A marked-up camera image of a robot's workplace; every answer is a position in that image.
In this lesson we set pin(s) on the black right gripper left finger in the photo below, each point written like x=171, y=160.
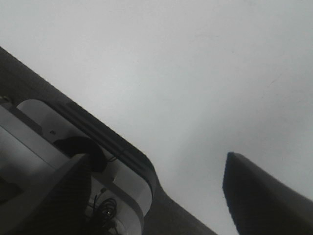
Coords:
x=55, y=206

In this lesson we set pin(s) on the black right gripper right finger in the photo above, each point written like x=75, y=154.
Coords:
x=259, y=204

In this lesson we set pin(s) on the dark robot base platform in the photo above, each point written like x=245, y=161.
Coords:
x=165, y=216

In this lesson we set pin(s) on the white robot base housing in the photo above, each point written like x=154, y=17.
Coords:
x=36, y=140

